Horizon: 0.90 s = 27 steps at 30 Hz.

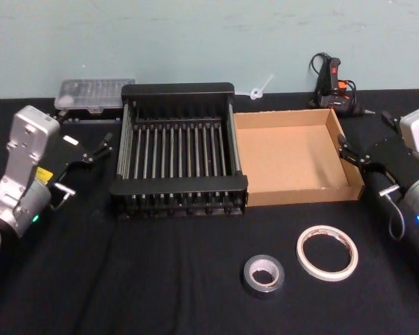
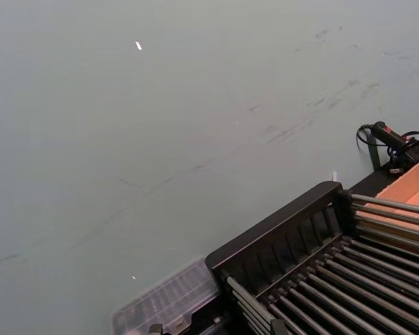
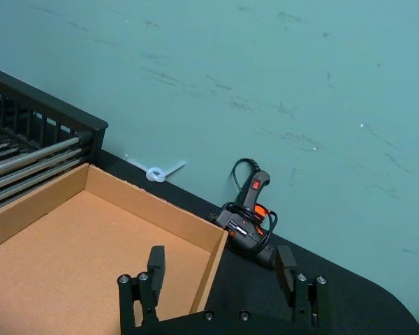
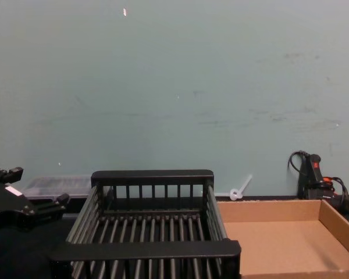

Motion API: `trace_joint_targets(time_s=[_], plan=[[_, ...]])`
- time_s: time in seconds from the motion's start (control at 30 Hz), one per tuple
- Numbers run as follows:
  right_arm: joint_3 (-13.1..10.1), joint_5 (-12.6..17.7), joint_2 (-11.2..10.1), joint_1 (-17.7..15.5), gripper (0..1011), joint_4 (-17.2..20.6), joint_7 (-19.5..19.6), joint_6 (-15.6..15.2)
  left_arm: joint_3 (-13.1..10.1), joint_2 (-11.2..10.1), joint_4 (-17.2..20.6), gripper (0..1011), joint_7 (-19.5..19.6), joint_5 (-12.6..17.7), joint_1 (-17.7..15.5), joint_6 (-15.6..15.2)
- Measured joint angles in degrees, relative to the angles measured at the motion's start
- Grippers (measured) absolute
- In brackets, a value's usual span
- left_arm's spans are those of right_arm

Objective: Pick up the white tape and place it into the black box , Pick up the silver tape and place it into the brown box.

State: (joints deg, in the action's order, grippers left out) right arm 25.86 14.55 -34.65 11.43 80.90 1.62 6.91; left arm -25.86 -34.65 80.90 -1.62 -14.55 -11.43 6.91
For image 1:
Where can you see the shallow brown cardboard tray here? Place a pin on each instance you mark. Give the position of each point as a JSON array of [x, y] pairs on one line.
[[293, 157]]

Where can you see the roll of silver tape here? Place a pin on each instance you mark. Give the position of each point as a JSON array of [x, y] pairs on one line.
[[265, 291]]

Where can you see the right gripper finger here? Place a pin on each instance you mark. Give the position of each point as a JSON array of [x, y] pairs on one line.
[[391, 120], [349, 153]]

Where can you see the roll of white tape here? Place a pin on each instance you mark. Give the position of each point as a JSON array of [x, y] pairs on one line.
[[326, 276]]

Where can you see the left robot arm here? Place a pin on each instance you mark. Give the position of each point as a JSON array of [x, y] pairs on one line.
[[24, 139]]

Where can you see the clear plastic case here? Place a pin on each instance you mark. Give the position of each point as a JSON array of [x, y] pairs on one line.
[[90, 94]]

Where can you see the black rack with steel bars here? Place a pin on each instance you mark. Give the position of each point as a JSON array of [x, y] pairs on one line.
[[178, 182]]

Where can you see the black table cloth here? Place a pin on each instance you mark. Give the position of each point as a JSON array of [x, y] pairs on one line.
[[160, 279]]

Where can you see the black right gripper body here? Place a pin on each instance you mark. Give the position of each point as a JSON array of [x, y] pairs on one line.
[[387, 157]]

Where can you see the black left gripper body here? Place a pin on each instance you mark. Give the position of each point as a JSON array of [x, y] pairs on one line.
[[64, 153]]

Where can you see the white three-armed plastic piece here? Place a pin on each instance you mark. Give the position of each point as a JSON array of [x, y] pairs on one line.
[[255, 93]]

